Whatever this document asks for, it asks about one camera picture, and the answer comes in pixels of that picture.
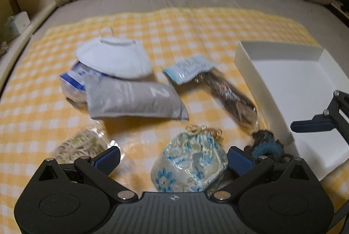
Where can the light blue wet wipe packet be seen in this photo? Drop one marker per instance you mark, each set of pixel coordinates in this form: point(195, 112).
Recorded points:
point(186, 70)

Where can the small white box on shelf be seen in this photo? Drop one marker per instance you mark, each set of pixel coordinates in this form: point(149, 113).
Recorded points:
point(15, 26)

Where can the white face mask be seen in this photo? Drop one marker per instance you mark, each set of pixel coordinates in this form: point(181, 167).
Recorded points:
point(116, 57)

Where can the dark patterned item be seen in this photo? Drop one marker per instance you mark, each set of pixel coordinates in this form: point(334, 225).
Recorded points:
point(236, 103)

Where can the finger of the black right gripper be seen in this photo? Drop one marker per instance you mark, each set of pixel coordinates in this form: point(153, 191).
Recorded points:
point(316, 124)

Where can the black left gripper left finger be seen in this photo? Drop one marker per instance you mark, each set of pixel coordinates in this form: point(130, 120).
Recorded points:
point(97, 170)

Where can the grey pouch with number 2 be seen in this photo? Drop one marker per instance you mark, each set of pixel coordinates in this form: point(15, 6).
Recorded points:
point(108, 97)

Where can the white cardboard box tray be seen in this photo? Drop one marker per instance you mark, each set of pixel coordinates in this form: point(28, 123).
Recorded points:
point(292, 82)

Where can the yellow white checkered blanket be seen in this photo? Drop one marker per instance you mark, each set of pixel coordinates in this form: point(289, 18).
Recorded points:
point(36, 117)

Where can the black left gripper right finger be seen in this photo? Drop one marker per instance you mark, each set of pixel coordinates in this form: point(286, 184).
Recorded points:
point(249, 170)

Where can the blue white tissue pack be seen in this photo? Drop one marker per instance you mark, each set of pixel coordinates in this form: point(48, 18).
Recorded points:
point(77, 83)

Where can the blue brown crochet scrunchie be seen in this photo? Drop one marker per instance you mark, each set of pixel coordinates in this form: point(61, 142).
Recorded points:
point(265, 144)

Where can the bag of rubber bands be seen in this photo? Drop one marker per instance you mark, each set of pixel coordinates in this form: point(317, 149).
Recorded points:
point(89, 141)

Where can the floral satin drawstring pouch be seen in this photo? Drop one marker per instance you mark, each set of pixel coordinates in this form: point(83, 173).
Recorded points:
point(191, 162)

